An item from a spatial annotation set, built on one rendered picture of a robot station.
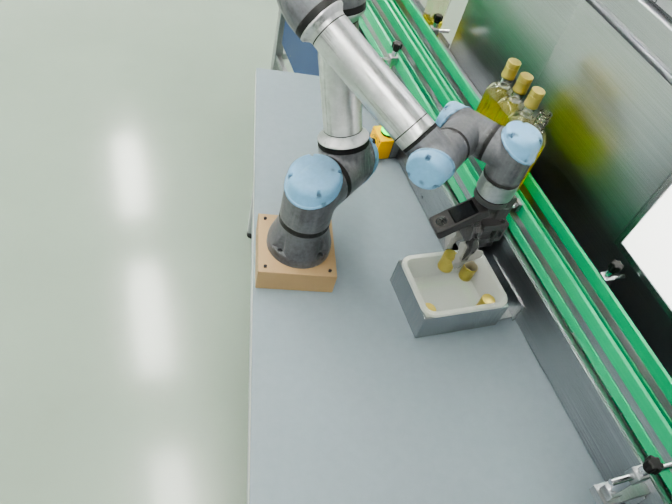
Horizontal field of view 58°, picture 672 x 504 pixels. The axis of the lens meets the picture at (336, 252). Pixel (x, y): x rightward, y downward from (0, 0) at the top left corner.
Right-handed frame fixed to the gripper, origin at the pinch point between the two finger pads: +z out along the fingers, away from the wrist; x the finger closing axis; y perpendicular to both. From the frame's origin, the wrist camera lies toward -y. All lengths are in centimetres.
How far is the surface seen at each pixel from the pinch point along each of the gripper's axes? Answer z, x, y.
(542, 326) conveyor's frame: 9.0, -16.2, 20.5
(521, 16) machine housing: -24, 61, 42
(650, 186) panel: -22.2, -4.1, 38.6
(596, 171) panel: -14.0, 9.3, 38.7
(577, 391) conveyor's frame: 9.9, -32.4, 20.4
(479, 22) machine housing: -12, 78, 42
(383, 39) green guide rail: -4, 82, 13
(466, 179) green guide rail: -3.1, 20.5, 13.1
